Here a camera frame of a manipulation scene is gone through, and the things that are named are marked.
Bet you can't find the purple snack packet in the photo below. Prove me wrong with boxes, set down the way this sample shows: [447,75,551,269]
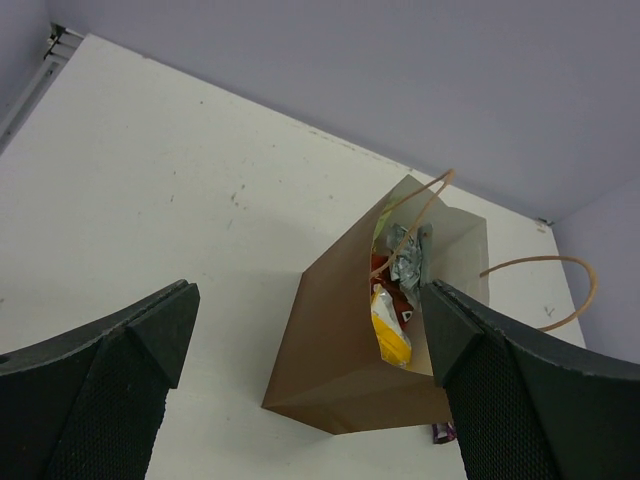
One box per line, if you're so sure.
[431,422,457,444]

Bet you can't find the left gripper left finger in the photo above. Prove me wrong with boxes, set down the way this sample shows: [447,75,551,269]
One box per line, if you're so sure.
[1,280,200,479]

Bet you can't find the red Doritos chip bag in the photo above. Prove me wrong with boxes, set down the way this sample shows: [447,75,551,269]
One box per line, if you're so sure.
[370,267,421,333]

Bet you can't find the green snack packet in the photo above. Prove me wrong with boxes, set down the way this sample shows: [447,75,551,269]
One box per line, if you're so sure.
[372,207,392,251]

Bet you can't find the brown paper bag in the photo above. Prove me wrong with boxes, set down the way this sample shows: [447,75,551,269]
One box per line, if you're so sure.
[260,168,599,436]

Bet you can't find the yellow candy bar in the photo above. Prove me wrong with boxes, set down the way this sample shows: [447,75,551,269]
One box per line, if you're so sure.
[371,284,412,368]

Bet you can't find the grey foil wrapper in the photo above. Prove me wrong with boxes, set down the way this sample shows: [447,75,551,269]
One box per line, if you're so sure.
[386,223,433,295]

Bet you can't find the aluminium rail side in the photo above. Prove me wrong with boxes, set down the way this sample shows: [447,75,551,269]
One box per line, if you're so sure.
[1,23,84,152]

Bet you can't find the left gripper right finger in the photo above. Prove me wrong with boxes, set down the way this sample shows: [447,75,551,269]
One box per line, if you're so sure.
[422,281,639,479]

